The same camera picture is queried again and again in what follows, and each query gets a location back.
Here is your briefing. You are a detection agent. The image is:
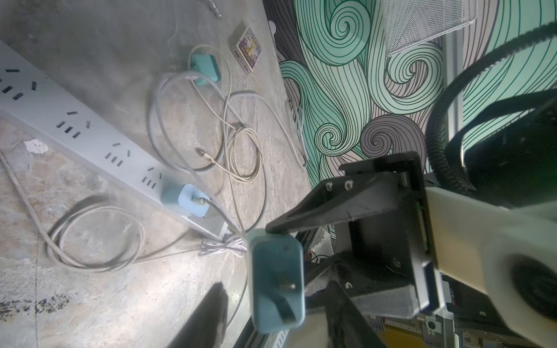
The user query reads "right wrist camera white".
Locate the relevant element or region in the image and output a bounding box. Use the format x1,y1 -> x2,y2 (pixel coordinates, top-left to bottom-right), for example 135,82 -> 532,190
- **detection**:
426,188 -> 556,347

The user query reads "white power strip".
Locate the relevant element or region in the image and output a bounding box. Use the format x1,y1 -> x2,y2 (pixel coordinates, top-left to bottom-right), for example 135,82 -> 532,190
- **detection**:
1,43 -> 227,240

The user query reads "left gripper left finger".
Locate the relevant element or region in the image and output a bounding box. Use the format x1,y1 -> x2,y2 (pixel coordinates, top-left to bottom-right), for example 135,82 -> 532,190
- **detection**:
168,282 -> 229,348

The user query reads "beige coiled cable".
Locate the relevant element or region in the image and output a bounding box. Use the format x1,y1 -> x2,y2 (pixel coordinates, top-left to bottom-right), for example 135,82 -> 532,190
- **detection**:
188,43 -> 265,184

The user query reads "small teal usb charger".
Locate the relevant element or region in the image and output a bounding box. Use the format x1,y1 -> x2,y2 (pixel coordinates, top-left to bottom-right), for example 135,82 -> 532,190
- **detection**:
190,54 -> 221,83

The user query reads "small colourful card box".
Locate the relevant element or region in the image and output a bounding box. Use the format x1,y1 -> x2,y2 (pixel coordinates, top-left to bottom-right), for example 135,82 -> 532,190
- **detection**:
229,23 -> 263,74

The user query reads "power strip cord white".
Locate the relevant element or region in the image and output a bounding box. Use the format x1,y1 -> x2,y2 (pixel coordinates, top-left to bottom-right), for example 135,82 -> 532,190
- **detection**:
136,72 -> 310,258

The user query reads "white usb cable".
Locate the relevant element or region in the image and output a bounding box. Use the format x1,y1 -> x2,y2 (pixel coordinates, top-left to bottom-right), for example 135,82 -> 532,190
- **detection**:
0,147 -> 258,331

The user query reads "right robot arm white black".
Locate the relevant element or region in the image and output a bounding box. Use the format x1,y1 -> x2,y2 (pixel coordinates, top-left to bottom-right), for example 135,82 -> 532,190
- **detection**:
265,22 -> 556,318

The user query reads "small metal bolt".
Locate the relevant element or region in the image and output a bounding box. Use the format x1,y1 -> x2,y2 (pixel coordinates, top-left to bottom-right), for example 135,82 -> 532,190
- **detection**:
202,0 -> 222,20

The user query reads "aluminium wall rail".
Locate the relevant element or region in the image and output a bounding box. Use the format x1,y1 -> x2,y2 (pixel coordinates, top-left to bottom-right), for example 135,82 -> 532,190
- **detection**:
443,29 -> 464,142

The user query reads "light blue usb charger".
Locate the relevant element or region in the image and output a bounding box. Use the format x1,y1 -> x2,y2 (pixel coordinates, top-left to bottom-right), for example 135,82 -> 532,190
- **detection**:
161,184 -> 209,218

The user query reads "clear mesh wall bin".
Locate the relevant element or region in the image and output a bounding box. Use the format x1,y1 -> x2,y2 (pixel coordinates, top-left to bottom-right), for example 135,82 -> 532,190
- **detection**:
382,0 -> 477,56

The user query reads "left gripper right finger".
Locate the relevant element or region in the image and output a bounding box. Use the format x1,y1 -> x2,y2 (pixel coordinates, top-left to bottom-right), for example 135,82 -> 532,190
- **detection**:
325,281 -> 386,348

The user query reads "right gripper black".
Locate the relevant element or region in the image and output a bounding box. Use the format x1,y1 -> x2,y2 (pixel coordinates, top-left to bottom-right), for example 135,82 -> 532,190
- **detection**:
265,152 -> 444,319

